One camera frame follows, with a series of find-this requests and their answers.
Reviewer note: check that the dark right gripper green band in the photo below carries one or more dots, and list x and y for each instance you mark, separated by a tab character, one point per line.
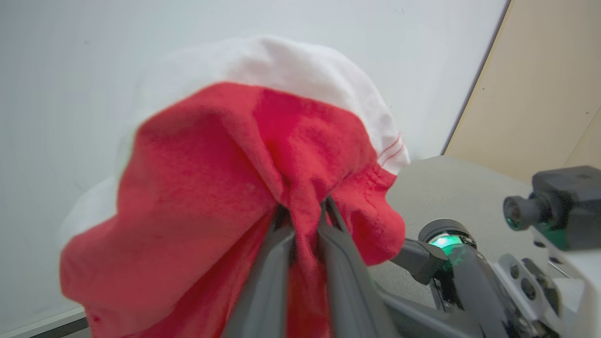
474	286

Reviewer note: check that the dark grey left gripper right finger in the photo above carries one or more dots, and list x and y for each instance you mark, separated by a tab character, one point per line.
347	291

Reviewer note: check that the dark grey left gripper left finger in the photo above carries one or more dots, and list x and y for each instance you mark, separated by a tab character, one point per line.
267	291

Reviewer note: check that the red and white garment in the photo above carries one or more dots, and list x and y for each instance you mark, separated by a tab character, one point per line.
206	197

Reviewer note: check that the beige wooden panel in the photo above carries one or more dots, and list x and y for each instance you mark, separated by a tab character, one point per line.
540	84

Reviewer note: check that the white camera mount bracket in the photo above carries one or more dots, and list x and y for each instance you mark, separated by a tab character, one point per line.
563	291

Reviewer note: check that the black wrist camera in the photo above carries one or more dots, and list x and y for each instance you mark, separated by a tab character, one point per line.
563	206

